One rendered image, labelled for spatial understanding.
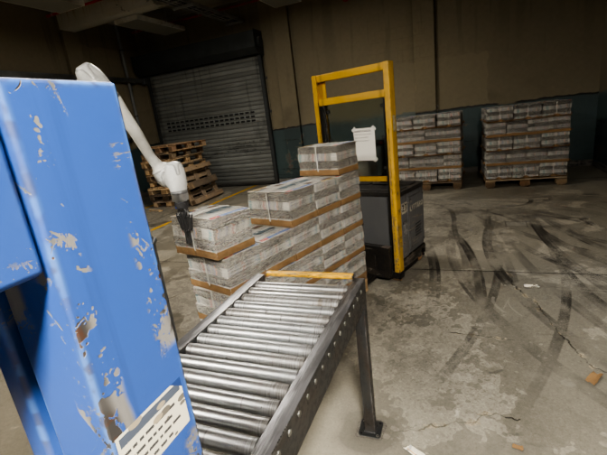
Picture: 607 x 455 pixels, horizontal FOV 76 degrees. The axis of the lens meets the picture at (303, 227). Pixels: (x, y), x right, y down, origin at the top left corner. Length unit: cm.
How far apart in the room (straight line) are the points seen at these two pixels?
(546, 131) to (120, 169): 706
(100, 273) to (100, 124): 9
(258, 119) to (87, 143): 954
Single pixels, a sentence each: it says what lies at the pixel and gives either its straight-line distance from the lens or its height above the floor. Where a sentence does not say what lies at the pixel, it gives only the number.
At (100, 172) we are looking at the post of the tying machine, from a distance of 26.
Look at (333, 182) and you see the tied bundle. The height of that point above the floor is 103.
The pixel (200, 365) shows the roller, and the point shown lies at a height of 79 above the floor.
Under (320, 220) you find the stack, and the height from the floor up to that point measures 79.
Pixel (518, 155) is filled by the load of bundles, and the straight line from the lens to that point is 720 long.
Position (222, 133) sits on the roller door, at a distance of 1032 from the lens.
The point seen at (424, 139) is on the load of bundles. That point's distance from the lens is 717.
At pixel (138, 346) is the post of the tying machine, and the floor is 138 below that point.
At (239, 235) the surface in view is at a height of 92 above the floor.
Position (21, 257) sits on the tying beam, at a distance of 24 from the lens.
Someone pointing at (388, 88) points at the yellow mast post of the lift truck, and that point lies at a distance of 327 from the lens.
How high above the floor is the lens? 151
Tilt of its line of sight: 16 degrees down
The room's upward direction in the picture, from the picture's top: 7 degrees counter-clockwise
